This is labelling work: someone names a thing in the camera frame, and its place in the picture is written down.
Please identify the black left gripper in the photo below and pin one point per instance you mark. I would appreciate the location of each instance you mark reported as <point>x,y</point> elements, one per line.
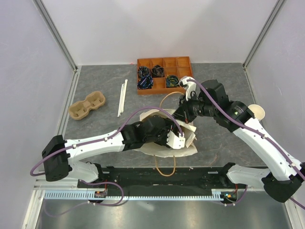
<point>164,141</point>

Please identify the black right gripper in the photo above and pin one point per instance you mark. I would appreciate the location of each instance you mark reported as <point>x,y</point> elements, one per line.
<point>182,112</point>

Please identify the kraft paper bag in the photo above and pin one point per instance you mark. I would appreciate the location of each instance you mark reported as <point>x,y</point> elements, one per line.
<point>156,150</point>

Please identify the stack of paper cups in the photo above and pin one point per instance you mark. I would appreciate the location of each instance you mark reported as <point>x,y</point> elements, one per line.
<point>258,111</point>

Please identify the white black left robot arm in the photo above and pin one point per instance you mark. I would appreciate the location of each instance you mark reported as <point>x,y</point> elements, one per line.
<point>64,158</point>

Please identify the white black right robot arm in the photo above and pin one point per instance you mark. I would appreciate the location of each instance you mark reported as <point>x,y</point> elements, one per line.
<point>283,175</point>

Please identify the white straw pack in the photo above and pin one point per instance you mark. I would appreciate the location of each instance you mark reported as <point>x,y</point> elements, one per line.
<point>122,98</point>

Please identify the green yellow coiled band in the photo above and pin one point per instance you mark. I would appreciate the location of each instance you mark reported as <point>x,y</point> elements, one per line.
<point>172,81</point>

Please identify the orange compartment tray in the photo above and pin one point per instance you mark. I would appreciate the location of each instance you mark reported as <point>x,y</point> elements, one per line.
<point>179,66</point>

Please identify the brown black coiled band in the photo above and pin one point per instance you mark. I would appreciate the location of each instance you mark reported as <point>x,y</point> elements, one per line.
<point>157,71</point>

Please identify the blue striped coiled band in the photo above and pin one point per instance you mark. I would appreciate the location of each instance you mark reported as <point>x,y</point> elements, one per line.
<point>145,82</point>

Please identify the dark coiled band left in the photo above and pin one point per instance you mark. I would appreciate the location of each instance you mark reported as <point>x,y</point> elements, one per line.
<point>143,71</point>

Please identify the brown pulp cup carrier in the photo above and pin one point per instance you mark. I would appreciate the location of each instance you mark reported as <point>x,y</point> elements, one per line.
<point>81,109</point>

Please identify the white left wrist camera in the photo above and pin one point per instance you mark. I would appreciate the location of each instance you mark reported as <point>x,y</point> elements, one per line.
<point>174,141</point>

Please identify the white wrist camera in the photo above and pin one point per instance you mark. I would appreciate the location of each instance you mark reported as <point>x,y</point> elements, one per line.
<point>189,84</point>
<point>174,141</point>

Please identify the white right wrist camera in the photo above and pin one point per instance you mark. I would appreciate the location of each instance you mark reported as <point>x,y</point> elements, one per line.
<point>189,84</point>

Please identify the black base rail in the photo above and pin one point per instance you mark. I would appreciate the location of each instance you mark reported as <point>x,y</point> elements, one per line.
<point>186,181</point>

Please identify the white slotted cable duct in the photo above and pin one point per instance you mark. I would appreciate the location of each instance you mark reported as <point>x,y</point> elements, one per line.
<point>94,195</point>

